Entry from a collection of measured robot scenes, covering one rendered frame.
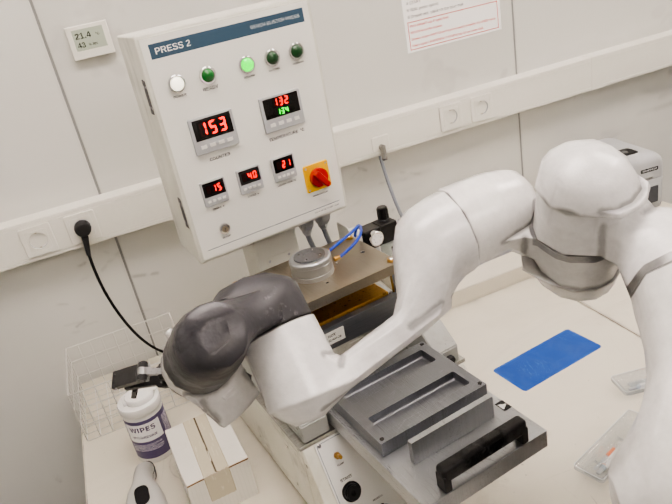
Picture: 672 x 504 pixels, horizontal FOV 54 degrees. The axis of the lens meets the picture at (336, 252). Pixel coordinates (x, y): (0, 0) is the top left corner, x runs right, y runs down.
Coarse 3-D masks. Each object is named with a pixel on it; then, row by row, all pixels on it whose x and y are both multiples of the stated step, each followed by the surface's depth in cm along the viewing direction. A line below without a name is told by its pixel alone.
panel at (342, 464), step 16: (336, 432) 108; (320, 448) 107; (336, 448) 108; (352, 448) 109; (336, 464) 108; (352, 464) 109; (368, 464) 110; (336, 480) 107; (352, 480) 108; (368, 480) 109; (384, 480) 110; (336, 496) 107; (368, 496) 109; (384, 496) 110; (400, 496) 111
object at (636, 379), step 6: (630, 372) 131; (636, 372) 131; (642, 372) 130; (618, 378) 130; (624, 378) 130; (630, 378) 130; (636, 378) 129; (642, 378) 129; (618, 384) 129; (624, 384) 128; (630, 384) 128; (636, 384) 128; (642, 384) 127; (624, 390) 127; (630, 390) 126
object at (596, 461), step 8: (624, 416) 121; (632, 416) 120; (616, 424) 119; (624, 424) 119; (608, 432) 118; (616, 432) 117; (624, 432) 117; (600, 440) 116; (608, 440) 116; (616, 440) 116; (592, 448) 115; (600, 448) 115; (608, 448) 114; (584, 456) 114; (592, 456) 113; (600, 456) 113; (608, 456) 113; (576, 464) 113; (584, 464) 112; (592, 464) 112; (600, 464) 112; (608, 464) 111; (592, 472) 110; (600, 472) 110
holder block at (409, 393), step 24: (408, 360) 112; (432, 360) 111; (360, 384) 108; (384, 384) 108; (408, 384) 105; (432, 384) 104; (456, 384) 105; (480, 384) 102; (336, 408) 105; (360, 408) 102; (384, 408) 101; (408, 408) 102; (432, 408) 99; (456, 408) 100; (360, 432) 99; (384, 432) 96; (408, 432) 96; (384, 456) 95
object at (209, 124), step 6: (204, 120) 115; (210, 120) 115; (216, 120) 116; (222, 120) 116; (198, 126) 114; (204, 126) 115; (210, 126) 115; (216, 126) 116; (222, 126) 116; (228, 126) 117; (204, 132) 115; (210, 132) 116; (216, 132) 116; (222, 132) 117
